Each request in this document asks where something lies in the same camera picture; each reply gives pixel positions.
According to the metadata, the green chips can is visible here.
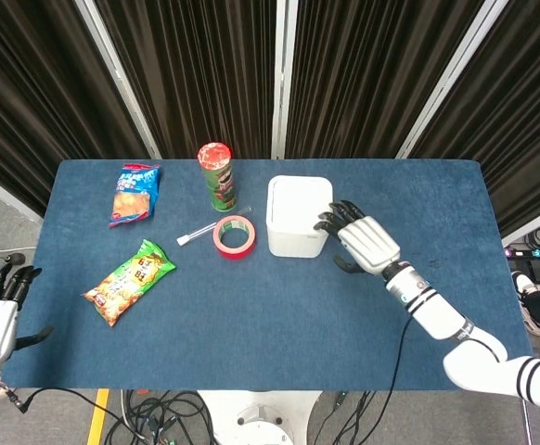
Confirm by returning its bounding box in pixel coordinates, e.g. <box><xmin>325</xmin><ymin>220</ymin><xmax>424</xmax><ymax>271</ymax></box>
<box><xmin>197</xmin><ymin>142</ymin><xmax>238</xmax><ymax>213</ymax></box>

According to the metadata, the black pleated curtain panel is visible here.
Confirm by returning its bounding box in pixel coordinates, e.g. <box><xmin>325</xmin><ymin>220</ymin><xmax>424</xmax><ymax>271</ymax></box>
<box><xmin>284</xmin><ymin>0</ymin><xmax>488</xmax><ymax>160</ymax></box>
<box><xmin>0</xmin><ymin>0</ymin><xmax>150</xmax><ymax>215</ymax></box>
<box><xmin>94</xmin><ymin>0</ymin><xmax>280</xmax><ymax>161</ymax></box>
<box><xmin>411</xmin><ymin>0</ymin><xmax>540</xmax><ymax>238</ymax></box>

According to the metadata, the red adhesive tape roll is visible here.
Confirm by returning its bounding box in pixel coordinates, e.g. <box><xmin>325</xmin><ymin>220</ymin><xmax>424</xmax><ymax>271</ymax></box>
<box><xmin>212</xmin><ymin>214</ymin><xmax>256</xmax><ymax>261</ymax></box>

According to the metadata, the clear test tube white cap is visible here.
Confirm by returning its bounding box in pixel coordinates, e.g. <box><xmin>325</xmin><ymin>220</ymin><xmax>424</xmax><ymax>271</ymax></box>
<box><xmin>175</xmin><ymin>205</ymin><xmax>255</xmax><ymax>248</ymax></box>

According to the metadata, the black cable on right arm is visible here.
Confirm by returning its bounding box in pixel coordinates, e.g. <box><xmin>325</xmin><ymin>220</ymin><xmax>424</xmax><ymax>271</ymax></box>
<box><xmin>332</xmin><ymin>318</ymin><xmax>414</xmax><ymax>445</ymax></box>

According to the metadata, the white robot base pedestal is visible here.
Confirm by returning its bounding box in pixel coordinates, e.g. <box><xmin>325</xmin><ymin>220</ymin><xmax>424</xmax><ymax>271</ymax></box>
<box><xmin>196</xmin><ymin>388</ymin><xmax>323</xmax><ymax>445</ymax></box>

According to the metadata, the green orange snack bag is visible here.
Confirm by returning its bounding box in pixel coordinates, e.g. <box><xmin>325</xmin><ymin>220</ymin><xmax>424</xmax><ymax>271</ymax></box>
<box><xmin>82</xmin><ymin>238</ymin><xmax>177</xmax><ymax>327</ymax></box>

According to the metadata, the black cable bundle on floor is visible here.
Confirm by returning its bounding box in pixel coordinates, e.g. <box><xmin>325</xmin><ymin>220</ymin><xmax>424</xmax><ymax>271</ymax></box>
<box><xmin>103</xmin><ymin>389</ymin><xmax>220</xmax><ymax>445</ymax></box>

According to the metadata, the blue snack bag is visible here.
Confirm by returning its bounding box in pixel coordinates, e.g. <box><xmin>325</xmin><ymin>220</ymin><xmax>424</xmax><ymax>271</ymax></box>
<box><xmin>108</xmin><ymin>162</ymin><xmax>161</xmax><ymax>230</ymax></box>

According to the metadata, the white square box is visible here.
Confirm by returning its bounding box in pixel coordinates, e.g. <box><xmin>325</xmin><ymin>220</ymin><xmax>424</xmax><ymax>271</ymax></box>
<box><xmin>264</xmin><ymin>174</ymin><xmax>335</xmax><ymax>260</ymax></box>

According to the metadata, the black power strip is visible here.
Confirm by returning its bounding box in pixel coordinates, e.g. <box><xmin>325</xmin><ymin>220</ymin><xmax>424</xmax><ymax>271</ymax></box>
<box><xmin>502</xmin><ymin>246</ymin><xmax>540</xmax><ymax>262</ymax></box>

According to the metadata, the black white sneaker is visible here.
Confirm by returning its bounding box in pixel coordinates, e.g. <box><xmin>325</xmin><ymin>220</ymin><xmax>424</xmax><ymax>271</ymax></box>
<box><xmin>510</xmin><ymin>271</ymin><xmax>540</xmax><ymax>337</ymax></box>

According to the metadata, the black cable with plug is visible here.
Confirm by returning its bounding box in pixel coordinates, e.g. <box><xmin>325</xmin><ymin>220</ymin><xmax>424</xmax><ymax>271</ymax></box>
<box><xmin>4</xmin><ymin>387</ymin><xmax>127</xmax><ymax>430</ymax></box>

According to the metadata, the blue table cloth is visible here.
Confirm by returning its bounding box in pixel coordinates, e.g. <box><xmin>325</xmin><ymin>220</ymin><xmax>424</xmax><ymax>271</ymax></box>
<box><xmin>1</xmin><ymin>159</ymin><xmax>532</xmax><ymax>390</ymax></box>

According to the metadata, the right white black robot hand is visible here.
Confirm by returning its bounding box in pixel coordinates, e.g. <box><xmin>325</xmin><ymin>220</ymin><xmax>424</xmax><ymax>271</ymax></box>
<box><xmin>314</xmin><ymin>199</ymin><xmax>402</xmax><ymax>280</ymax></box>

